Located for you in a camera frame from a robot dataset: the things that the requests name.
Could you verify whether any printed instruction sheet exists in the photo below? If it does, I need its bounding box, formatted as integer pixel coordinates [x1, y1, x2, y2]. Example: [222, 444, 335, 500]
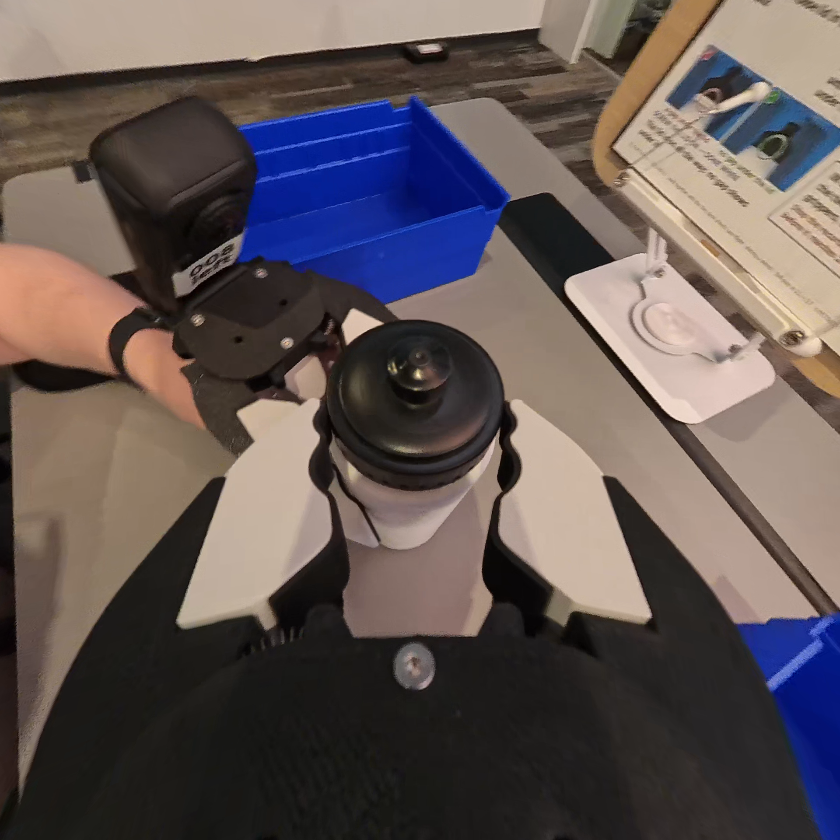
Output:
[612, 0, 840, 329]

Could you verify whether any black rectangular table pad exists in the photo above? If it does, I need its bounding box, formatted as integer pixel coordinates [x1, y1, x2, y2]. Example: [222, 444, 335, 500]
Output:
[499, 193, 614, 270]

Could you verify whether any person's left hand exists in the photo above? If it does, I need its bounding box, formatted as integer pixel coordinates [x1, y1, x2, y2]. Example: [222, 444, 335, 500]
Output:
[133, 333, 209, 431]

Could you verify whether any black bottle lid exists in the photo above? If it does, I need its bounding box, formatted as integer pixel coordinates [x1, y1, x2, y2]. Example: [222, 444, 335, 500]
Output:
[326, 319, 506, 493]

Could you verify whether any blue plastic storage bin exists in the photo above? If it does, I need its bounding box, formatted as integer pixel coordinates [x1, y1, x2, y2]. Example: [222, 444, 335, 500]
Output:
[735, 613, 840, 840]
[238, 96, 511, 304]

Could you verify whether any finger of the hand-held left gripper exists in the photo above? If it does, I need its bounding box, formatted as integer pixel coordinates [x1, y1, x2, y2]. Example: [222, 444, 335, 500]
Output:
[236, 357, 383, 551]
[340, 307, 383, 345]

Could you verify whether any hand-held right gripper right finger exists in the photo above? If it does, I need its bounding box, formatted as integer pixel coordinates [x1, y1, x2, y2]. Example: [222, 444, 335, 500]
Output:
[482, 398, 654, 626]

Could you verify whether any white plastic bottle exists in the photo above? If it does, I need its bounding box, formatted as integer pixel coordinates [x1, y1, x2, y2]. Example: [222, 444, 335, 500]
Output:
[331, 440, 496, 551]

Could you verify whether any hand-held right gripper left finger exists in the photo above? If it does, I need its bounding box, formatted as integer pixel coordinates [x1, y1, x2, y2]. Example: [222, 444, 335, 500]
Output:
[176, 399, 350, 630]

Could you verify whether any person's left forearm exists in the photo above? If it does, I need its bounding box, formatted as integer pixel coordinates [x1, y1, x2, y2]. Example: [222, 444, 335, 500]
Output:
[0, 244, 142, 368]

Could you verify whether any instruction sheet on stand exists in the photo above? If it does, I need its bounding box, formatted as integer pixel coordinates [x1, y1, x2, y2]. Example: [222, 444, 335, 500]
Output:
[564, 0, 840, 424]

